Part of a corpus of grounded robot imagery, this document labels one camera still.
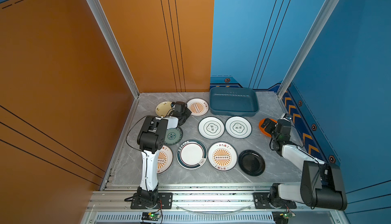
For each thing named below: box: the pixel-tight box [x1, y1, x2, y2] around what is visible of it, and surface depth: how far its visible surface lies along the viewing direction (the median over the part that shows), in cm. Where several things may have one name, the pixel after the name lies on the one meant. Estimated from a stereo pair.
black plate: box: [238, 149, 266, 177], surface depth 87 cm
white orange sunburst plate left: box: [156, 145, 174, 175], surface depth 88 cm
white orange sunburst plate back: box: [186, 97, 210, 117], surface depth 114 cm
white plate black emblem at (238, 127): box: [225, 116, 253, 139], surface depth 101 cm
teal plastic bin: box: [209, 86, 260, 117], surface depth 118 cm
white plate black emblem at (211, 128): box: [198, 116, 226, 140], surface depth 101 cm
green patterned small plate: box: [163, 126, 183, 146], surface depth 98 cm
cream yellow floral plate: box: [155, 100, 174, 118], surface depth 113 cm
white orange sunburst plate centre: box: [207, 141, 239, 173], surface depth 89 cm
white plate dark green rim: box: [176, 139, 208, 170], surface depth 90 cm
